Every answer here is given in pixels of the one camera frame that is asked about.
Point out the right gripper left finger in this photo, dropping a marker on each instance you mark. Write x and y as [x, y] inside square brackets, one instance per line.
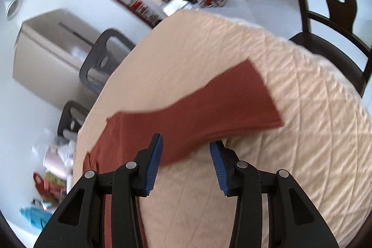
[79, 219]

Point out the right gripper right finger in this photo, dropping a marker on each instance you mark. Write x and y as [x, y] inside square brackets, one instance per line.
[294, 220]

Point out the rust red knit sweater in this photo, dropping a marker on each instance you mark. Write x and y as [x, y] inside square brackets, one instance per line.
[203, 114]

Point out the red paper bag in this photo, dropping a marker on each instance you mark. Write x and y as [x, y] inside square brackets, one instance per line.
[42, 189]

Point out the blue plastic bag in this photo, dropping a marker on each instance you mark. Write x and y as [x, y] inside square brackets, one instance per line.
[36, 217]

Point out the pink electric kettle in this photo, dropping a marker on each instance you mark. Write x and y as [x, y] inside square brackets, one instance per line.
[53, 163]

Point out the white tissue pack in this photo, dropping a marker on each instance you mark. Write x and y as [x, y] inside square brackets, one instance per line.
[67, 153]

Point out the black chair left back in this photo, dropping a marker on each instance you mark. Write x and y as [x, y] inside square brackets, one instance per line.
[68, 121]

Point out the black chair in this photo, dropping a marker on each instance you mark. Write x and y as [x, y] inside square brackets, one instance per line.
[342, 15]
[101, 59]
[68, 121]

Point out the beige refrigerator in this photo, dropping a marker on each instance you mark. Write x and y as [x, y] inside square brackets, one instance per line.
[49, 52]

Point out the black chair centre back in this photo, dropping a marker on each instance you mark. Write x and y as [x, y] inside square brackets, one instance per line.
[101, 59]

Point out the black chair right side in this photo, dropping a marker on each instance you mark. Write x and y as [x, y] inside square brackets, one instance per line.
[342, 15]

